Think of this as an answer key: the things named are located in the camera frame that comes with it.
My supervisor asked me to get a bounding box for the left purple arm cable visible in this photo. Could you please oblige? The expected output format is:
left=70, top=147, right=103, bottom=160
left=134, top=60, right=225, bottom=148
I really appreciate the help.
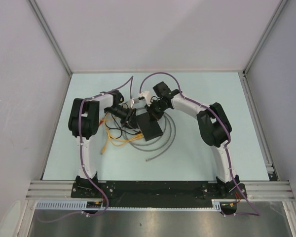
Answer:
left=37, top=75, right=134, bottom=223

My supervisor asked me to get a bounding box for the yellow ethernet cable plugged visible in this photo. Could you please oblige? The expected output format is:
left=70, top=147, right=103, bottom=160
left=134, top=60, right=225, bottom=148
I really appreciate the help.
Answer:
left=100, top=127, right=144, bottom=155

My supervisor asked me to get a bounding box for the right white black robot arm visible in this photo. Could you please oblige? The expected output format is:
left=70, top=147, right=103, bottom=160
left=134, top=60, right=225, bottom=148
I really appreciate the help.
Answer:
left=138, top=82, right=240, bottom=198

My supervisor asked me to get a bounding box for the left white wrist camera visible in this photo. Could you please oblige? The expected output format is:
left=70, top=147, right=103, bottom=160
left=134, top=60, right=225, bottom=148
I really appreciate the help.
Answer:
left=126, top=98, right=140, bottom=109

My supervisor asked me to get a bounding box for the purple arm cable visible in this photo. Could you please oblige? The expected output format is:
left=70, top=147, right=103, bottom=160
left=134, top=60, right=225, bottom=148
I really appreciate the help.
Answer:
left=37, top=75, right=134, bottom=223
left=139, top=72, right=261, bottom=217

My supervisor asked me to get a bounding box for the aluminium front frame rail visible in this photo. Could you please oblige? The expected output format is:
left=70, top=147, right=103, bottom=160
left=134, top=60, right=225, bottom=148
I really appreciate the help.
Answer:
left=26, top=180, right=295, bottom=201

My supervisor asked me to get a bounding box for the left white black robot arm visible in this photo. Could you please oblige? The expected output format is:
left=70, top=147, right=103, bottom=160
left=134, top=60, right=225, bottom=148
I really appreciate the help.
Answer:
left=68, top=90, right=138, bottom=198

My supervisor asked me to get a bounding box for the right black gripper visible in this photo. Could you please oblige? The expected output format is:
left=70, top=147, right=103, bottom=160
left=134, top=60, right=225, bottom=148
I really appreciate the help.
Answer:
left=145, top=99, right=169, bottom=123

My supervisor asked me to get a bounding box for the black network switch box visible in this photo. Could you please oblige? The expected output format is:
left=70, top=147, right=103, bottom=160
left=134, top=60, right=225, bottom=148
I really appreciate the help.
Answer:
left=136, top=113, right=163, bottom=142

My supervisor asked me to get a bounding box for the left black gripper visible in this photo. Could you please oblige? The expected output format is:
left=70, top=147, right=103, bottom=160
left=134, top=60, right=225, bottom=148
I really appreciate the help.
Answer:
left=105, top=106, right=140, bottom=132

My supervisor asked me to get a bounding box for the black power cable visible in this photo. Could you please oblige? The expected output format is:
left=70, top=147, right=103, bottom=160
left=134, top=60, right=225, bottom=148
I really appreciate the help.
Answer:
left=105, top=103, right=141, bottom=141

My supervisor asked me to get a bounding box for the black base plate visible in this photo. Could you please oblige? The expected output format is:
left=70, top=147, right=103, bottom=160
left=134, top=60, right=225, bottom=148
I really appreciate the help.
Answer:
left=71, top=178, right=247, bottom=213

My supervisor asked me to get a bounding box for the grey ethernet cable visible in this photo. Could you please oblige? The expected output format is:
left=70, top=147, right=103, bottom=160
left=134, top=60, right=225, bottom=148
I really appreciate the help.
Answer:
left=118, top=111, right=177, bottom=163

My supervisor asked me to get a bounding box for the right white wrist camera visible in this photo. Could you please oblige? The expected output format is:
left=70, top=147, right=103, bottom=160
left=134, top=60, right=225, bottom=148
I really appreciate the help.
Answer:
left=138, top=91, right=152, bottom=106

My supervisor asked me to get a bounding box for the white slotted cable duct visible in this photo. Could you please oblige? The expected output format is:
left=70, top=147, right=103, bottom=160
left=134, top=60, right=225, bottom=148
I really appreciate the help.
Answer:
left=36, top=200, right=221, bottom=212

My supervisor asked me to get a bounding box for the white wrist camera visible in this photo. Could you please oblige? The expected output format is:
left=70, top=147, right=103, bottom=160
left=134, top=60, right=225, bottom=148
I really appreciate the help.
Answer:
left=126, top=98, right=140, bottom=109
left=138, top=91, right=152, bottom=106

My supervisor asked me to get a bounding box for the aluminium corner post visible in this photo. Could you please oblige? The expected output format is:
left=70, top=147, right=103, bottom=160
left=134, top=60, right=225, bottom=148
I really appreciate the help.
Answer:
left=27, top=0, right=73, bottom=76
left=243, top=0, right=289, bottom=75

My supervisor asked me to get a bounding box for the right aluminium side rail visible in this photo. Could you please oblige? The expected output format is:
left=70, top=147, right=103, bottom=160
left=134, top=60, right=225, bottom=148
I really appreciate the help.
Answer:
left=238, top=72, right=278, bottom=181

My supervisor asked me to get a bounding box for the right aluminium corner post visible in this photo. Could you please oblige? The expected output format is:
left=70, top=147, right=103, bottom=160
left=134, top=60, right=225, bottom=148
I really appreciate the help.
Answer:
left=243, top=0, right=289, bottom=75

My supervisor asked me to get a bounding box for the left aluminium corner post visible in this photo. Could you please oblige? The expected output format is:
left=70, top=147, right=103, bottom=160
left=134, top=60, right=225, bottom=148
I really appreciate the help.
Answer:
left=27, top=0, right=73, bottom=76

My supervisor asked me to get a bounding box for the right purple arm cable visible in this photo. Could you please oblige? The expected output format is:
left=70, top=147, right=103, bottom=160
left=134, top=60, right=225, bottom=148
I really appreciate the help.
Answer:
left=139, top=72, right=261, bottom=217

